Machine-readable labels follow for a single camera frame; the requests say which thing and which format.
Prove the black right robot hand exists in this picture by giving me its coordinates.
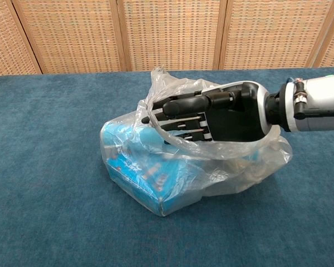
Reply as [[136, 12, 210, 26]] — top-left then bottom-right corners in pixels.
[[141, 80, 279, 144]]

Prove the blue snack box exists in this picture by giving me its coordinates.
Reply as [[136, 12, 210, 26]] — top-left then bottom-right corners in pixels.
[[105, 155, 204, 216]]

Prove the blue cylindrical snack tube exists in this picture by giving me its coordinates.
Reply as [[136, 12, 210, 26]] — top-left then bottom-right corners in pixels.
[[101, 123, 262, 162]]

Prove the clear plastic shopping bag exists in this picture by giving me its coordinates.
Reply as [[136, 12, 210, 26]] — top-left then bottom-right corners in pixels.
[[99, 67, 294, 218]]

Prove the woven rattan folding screen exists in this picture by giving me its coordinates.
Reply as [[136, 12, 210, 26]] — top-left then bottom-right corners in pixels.
[[0, 0, 334, 77]]

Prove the teal velvet tablecloth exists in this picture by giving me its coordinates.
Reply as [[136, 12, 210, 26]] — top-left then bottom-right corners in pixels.
[[0, 66, 334, 267]]

